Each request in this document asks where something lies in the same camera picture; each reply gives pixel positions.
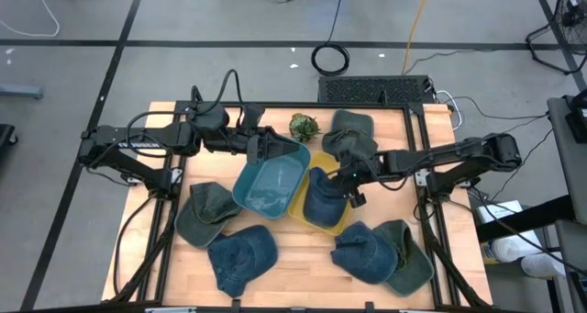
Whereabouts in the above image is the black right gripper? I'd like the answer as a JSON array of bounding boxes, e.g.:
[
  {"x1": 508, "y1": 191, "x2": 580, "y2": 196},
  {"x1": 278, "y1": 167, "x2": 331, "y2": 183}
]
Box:
[{"x1": 333, "y1": 152, "x2": 385, "y2": 191}]

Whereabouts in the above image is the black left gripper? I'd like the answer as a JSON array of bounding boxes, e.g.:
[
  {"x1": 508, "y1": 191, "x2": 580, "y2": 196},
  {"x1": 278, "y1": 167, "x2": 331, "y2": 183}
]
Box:
[{"x1": 228, "y1": 125, "x2": 302, "y2": 165}]

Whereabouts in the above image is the blue denim cap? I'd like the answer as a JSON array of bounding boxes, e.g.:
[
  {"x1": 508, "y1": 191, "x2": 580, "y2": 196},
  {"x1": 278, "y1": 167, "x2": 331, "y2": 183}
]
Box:
[
  {"x1": 329, "y1": 220, "x2": 399, "y2": 285},
  {"x1": 205, "y1": 224, "x2": 280, "y2": 299},
  {"x1": 302, "y1": 166, "x2": 350, "y2": 229}
]

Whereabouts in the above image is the teal plastic bin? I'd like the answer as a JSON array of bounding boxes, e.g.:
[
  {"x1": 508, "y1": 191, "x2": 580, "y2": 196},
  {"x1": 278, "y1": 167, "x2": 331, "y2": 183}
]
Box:
[{"x1": 231, "y1": 136, "x2": 313, "y2": 220}]

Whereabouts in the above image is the green corduroy cap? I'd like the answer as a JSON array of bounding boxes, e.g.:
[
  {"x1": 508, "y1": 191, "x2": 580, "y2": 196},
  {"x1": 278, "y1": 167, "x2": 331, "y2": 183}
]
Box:
[
  {"x1": 330, "y1": 109, "x2": 375, "y2": 138},
  {"x1": 321, "y1": 129, "x2": 380, "y2": 163},
  {"x1": 173, "y1": 181, "x2": 243, "y2": 250},
  {"x1": 373, "y1": 218, "x2": 436, "y2": 298}
]

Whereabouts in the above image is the yellow translucent plastic bin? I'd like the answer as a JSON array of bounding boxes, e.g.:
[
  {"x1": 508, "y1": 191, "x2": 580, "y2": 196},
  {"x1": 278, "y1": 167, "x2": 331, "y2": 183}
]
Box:
[{"x1": 287, "y1": 150, "x2": 354, "y2": 237}]

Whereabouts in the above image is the black computer case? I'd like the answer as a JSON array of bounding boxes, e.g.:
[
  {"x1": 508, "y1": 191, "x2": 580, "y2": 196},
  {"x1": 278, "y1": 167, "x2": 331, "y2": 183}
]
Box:
[{"x1": 317, "y1": 74, "x2": 436, "y2": 106}]

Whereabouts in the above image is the white paper towel roll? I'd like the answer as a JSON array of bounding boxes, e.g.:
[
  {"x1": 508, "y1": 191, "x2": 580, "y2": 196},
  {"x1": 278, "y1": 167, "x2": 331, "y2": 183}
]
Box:
[{"x1": 481, "y1": 229, "x2": 545, "y2": 264}]

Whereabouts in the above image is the black utility cart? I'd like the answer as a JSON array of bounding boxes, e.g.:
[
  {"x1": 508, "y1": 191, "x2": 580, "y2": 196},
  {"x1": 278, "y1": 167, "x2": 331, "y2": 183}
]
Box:
[{"x1": 476, "y1": 196, "x2": 574, "y2": 243}]

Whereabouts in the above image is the white plastic bottle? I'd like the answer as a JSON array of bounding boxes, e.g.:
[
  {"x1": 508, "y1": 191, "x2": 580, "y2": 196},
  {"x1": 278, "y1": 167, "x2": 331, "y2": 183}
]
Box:
[{"x1": 520, "y1": 252, "x2": 568, "y2": 280}]

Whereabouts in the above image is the grey metal table leg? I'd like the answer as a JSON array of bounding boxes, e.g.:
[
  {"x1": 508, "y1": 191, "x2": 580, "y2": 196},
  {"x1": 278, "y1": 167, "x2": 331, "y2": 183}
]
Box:
[{"x1": 0, "y1": 84, "x2": 45, "y2": 100}]

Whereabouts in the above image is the black floor fan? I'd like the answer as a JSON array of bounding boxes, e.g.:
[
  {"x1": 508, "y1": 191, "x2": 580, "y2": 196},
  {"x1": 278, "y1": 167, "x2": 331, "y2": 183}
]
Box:
[{"x1": 525, "y1": 0, "x2": 587, "y2": 75}]

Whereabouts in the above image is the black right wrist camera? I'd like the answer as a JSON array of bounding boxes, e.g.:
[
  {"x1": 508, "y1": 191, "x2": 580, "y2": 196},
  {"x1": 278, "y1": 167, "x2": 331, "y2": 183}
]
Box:
[{"x1": 347, "y1": 187, "x2": 368, "y2": 209}]

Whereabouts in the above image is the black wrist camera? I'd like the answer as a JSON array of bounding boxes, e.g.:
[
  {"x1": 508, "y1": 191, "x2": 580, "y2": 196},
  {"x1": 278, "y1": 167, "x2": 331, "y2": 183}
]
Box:
[
  {"x1": 347, "y1": 187, "x2": 368, "y2": 209},
  {"x1": 240, "y1": 104, "x2": 266, "y2": 130}
]

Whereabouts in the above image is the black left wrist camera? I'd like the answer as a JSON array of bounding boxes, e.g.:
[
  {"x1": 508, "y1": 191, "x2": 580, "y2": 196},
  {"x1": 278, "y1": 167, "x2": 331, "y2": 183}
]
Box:
[{"x1": 240, "y1": 104, "x2": 266, "y2": 130}]

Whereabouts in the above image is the black aluminium table frame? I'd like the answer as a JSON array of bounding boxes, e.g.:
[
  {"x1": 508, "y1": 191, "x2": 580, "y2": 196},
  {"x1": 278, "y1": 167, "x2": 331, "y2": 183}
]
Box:
[{"x1": 103, "y1": 99, "x2": 494, "y2": 313}]

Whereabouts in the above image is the black hanging cable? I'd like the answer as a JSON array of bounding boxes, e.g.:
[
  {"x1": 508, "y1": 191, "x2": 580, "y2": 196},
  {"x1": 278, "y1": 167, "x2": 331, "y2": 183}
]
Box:
[{"x1": 310, "y1": 0, "x2": 350, "y2": 77}]

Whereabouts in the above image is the yellow hanging power cord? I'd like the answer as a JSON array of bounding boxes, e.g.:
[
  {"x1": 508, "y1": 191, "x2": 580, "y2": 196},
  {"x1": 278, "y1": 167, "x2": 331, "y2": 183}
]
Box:
[{"x1": 401, "y1": 0, "x2": 435, "y2": 75}]

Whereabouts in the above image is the white floor cable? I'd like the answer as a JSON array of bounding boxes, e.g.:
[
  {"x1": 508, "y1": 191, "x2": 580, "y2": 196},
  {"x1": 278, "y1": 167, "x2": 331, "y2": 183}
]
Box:
[{"x1": 0, "y1": 0, "x2": 61, "y2": 38}]

